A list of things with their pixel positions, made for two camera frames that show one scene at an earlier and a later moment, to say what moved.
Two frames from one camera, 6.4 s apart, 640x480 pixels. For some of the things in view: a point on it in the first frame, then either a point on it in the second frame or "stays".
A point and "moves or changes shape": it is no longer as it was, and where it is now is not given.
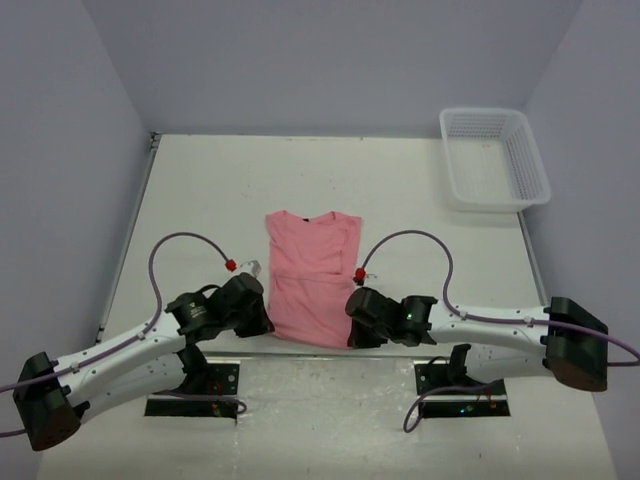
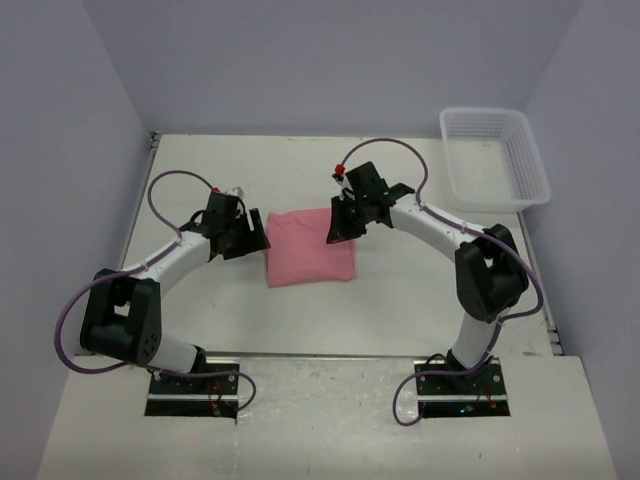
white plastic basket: x=493 y=160 stays
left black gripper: x=261 y=323 -> x=254 y=239
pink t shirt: x=314 y=265 moves or changes shape
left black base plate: x=221 y=380 stays
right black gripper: x=359 y=339 -> x=341 y=230
